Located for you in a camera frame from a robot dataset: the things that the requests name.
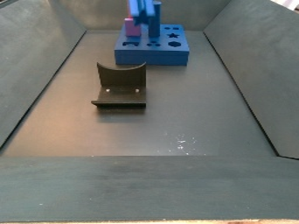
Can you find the blue star prism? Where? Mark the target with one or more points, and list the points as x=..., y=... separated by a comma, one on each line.
x=142, y=10

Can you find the black curved fixture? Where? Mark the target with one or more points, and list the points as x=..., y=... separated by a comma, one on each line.
x=122, y=87

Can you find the blue shape sorter base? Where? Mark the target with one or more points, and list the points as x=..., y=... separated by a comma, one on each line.
x=167, y=50

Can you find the purple square peg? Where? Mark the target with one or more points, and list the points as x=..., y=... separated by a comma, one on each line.
x=133, y=30

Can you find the blue cylinder peg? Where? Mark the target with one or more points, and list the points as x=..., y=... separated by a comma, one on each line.
x=154, y=25

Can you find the red rectangular peg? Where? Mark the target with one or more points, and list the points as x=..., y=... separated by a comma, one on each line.
x=129, y=11

